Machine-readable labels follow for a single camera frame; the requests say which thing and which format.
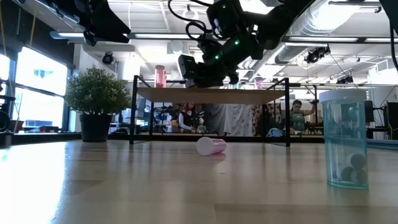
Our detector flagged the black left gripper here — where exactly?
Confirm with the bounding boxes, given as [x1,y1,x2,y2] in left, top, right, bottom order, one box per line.
[52,0,131,44]

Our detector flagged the black ceiling camera cluster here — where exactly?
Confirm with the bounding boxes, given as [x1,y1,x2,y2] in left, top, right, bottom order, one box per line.
[303,45,331,65]

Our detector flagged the overhead light bar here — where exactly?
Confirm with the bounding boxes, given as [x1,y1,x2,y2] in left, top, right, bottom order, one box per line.
[49,30,398,44]

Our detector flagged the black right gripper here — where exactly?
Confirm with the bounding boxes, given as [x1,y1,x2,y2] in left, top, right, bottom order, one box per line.
[194,34,265,88]

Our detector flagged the large window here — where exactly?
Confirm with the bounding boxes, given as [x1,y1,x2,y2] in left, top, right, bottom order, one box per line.
[0,46,68,131]

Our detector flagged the teal pill bottle white cap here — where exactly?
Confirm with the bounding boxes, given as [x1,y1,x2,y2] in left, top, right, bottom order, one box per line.
[318,88,370,190]

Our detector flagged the white patterned hanging cloth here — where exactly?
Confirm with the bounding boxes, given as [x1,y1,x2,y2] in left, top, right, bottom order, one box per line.
[229,104,254,137]

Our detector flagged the silver ventilation duct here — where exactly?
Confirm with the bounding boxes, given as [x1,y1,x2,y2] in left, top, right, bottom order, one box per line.
[275,0,361,65]

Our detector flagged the dark patterned hanging cloth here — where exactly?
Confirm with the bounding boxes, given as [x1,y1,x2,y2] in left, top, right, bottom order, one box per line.
[252,104,285,138]

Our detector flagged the green potted plant black pot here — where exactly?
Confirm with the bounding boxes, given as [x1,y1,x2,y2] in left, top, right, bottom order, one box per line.
[64,64,132,143]

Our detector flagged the black right camera cable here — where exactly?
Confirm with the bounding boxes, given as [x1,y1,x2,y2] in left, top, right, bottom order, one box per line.
[167,0,216,43]

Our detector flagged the grey hanging cloth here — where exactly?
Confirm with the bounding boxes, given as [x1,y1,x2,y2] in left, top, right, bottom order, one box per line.
[201,103,233,137]

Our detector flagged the right wrist camera housing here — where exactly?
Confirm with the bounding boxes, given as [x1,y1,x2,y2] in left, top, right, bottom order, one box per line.
[177,54,198,80]

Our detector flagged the wooden shelf black metal legs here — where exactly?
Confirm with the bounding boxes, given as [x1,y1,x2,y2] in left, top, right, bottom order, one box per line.
[129,74,292,147]

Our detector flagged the black round equipment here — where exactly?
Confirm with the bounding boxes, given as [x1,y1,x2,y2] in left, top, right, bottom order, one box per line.
[0,95,16,149]

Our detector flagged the black computer monitor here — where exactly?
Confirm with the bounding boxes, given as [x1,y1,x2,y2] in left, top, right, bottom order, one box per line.
[364,100,375,123]
[386,101,398,141]

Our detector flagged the person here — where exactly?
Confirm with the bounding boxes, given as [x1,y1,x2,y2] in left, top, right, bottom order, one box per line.
[177,103,205,133]
[289,99,317,133]

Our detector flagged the pink pill bottle white cap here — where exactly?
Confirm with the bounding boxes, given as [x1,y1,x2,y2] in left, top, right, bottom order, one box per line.
[154,64,167,88]

